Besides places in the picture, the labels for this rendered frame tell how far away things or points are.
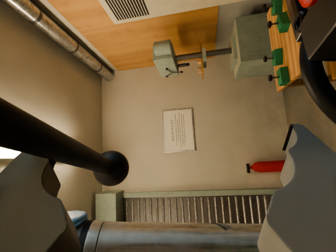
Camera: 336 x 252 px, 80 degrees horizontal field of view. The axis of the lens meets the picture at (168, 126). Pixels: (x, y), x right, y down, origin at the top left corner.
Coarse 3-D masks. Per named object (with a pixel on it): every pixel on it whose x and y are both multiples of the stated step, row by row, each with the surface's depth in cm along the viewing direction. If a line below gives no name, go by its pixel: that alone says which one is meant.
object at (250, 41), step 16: (240, 16) 202; (256, 16) 199; (240, 32) 200; (256, 32) 197; (160, 48) 201; (224, 48) 218; (240, 48) 197; (256, 48) 194; (160, 64) 224; (176, 64) 239; (240, 64) 201; (256, 64) 203
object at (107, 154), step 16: (0, 112) 6; (16, 112) 6; (0, 128) 6; (16, 128) 6; (32, 128) 7; (48, 128) 8; (0, 144) 6; (16, 144) 7; (32, 144) 7; (48, 144) 8; (64, 144) 9; (80, 144) 11; (64, 160) 10; (80, 160) 12; (96, 160) 14; (112, 160) 19; (96, 176) 19; (112, 176) 19
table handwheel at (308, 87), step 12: (300, 48) 31; (300, 60) 31; (312, 60) 29; (324, 60) 30; (300, 72) 31; (312, 72) 29; (324, 72) 29; (312, 84) 29; (324, 84) 28; (312, 96) 29; (324, 96) 28; (324, 108) 28
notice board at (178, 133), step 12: (180, 108) 301; (168, 120) 302; (180, 120) 298; (192, 120) 295; (168, 132) 299; (180, 132) 296; (192, 132) 292; (168, 144) 296; (180, 144) 293; (192, 144) 290
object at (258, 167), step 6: (258, 162) 259; (264, 162) 257; (270, 162) 255; (276, 162) 253; (282, 162) 252; (246, 168) 266; (252, 168) 262; (258, 168) 256; (264, 168) 254; (270, 168) 252; (276, 168) 251
